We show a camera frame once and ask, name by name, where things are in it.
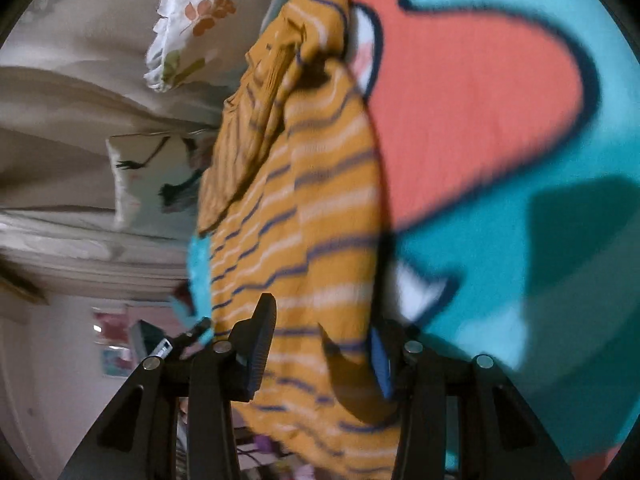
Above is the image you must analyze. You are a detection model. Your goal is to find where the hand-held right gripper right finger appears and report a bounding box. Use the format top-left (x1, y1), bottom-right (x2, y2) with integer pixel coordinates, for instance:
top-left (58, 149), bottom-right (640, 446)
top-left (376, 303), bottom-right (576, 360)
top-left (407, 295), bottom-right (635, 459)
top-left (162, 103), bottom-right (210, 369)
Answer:
top-left (369, 320), bottom-right (576, 480)

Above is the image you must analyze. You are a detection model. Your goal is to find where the white leaf print pillow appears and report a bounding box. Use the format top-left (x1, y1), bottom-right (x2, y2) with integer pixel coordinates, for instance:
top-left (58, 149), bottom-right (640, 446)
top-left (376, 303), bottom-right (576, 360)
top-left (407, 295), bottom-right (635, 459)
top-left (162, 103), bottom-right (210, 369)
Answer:
top-left (144, 0), bottom-right (306, 93)

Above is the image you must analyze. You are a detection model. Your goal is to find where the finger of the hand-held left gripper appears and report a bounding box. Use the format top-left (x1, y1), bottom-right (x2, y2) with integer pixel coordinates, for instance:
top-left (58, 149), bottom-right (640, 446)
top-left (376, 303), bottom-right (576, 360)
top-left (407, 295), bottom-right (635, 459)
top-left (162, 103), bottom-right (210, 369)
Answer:
top-left (172, 316), bottom-right (213, 358)

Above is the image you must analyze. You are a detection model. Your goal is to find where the white dark floral print pillow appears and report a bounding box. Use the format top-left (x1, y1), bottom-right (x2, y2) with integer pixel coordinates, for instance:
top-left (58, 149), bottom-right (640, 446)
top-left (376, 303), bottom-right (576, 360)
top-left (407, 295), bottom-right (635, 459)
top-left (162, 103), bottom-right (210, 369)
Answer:
top-left (106, 130), bottom-right (221, 231)

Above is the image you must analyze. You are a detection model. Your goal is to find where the beige bed sheet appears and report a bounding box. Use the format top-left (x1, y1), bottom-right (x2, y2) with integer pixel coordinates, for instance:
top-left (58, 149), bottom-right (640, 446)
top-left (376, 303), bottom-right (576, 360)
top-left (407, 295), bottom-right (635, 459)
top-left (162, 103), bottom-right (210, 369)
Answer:
top-left (0, 0), bottom-right (281, 291)

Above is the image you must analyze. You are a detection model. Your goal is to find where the yellow striped small garment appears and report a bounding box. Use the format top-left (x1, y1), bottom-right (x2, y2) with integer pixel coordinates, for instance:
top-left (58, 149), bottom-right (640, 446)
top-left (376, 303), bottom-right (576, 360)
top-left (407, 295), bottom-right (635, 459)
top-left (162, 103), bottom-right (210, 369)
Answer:
top-left (196, 0), bottom-right (401, 480)

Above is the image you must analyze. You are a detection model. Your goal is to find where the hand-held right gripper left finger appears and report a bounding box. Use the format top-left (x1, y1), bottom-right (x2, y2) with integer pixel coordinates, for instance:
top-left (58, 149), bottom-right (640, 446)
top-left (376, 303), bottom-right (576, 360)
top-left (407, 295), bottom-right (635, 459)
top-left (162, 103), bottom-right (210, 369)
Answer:
top-left (60, 292), bottom-right (277, 480)

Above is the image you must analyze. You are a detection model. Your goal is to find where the wall poster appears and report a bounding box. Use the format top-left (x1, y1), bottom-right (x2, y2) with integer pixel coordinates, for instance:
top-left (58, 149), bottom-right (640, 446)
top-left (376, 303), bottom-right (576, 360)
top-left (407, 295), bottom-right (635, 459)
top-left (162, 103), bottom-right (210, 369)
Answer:
top-left (92, 309), bottom-right (138, 378)

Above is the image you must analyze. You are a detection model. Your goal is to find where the teal cartoon plush mat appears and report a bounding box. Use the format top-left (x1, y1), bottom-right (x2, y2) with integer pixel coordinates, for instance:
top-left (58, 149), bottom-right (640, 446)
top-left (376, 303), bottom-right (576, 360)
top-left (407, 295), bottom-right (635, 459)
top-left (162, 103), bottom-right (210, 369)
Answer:
top-left (186, 0), bottom-right (637, 477)

